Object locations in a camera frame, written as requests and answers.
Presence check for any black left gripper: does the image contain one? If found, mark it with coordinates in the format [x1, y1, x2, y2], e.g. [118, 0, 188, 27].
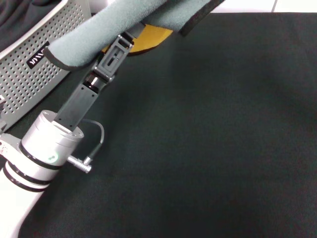
[53, 34, 135, 131]

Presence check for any grey yellow towel black trim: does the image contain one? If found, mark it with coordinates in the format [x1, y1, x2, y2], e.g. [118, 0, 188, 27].
[43, 0, 226, 72]

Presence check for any grey perforated storage box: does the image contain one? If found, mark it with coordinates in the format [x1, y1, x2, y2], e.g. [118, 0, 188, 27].
[0, 0, 93, 131]

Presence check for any black cloth box liner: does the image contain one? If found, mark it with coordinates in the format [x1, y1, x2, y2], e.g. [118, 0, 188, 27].
[0, 0, 65, 53]

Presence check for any black tablecloth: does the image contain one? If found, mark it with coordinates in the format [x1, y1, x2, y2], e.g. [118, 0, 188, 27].
[0, 12, 317, 238]

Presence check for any grey left gripper cable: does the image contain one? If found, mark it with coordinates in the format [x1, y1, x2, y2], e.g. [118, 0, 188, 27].
[81, 119, 105, 160]

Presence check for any silver left cable connector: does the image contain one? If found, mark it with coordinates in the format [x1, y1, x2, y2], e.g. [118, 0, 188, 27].
[67, 154, 94, 174]

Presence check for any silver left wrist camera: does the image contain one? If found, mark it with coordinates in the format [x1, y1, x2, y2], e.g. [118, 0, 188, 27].
[0, 95, 7, 132]

